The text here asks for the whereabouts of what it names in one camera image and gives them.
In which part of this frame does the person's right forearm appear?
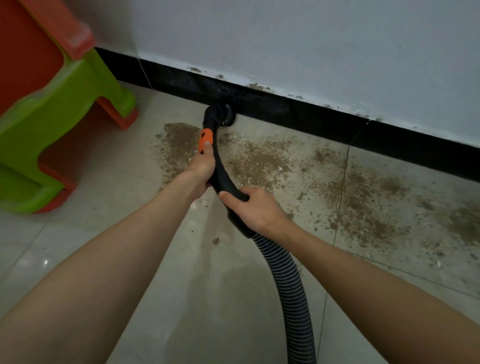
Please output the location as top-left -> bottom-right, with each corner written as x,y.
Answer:
277,219 -> 480,364

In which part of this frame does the orange plastic stool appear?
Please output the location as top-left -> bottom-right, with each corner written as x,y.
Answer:
0,0 -> 139,215

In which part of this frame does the person's right hand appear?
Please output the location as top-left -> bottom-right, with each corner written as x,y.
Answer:
218,186 -> 295,239

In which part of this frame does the black baseboard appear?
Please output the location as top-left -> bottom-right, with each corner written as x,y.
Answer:
94,46 -> 480,184

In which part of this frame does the person's left forearm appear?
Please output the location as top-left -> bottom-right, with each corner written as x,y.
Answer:
0,170 -> 200,364

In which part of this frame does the green plastic stool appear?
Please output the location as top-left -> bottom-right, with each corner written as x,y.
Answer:
0,47 -> 138,215

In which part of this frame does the person's left hand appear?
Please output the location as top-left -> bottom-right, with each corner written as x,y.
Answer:
185,140 -> 217,202

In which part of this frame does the black ribbed vacuum hose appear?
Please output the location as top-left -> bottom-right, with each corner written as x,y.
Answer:
197,103 -> 318,364

